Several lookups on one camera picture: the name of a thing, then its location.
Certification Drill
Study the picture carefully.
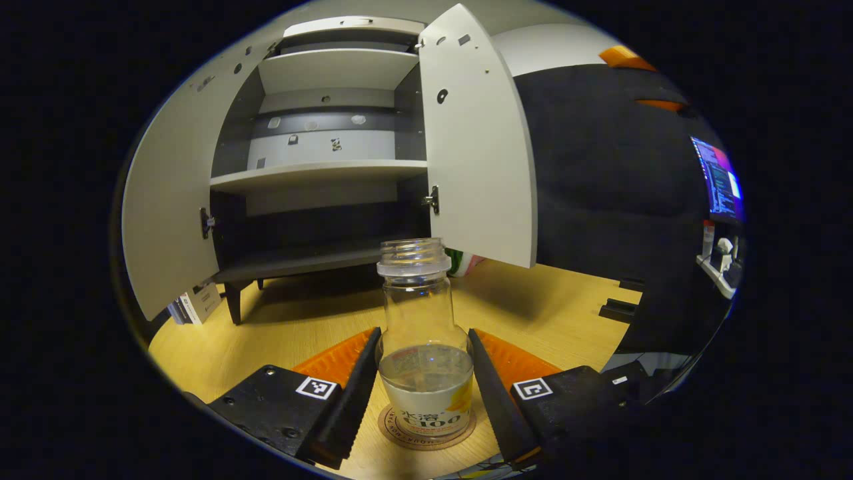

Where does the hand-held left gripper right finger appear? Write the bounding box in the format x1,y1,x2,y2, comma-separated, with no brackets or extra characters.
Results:
468,328,640,467

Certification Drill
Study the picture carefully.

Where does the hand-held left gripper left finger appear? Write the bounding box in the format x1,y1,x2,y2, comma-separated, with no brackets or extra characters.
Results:
183,327,383,469

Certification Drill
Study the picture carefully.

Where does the round brown coaster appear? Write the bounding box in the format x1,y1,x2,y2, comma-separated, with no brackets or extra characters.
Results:
378,403,477,452

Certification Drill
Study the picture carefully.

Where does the clear glass bottle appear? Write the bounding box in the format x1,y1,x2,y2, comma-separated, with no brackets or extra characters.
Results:
377,238,475,441

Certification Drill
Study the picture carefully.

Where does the white cabinet door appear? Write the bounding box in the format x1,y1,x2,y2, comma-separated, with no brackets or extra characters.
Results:
419,3,538,269
122,40,281,322

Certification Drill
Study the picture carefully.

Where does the white and grey cabinet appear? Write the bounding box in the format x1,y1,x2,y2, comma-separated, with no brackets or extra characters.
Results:
210,17,430,325

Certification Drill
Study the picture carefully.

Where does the watermelon slice toy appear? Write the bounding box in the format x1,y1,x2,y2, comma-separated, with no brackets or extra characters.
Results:
445,248,486,277

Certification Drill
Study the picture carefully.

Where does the black stand base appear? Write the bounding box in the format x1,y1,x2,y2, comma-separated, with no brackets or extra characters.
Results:
598,279,646,325

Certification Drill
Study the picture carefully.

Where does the stack of books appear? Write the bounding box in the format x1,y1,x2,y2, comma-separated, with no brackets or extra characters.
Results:
167,281,222,325

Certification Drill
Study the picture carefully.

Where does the black backdrop cloth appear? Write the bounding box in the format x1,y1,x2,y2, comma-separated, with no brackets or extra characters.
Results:
513,45,740,354

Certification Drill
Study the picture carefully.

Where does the computer monitor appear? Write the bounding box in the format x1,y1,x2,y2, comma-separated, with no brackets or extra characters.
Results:
690,135,744,224

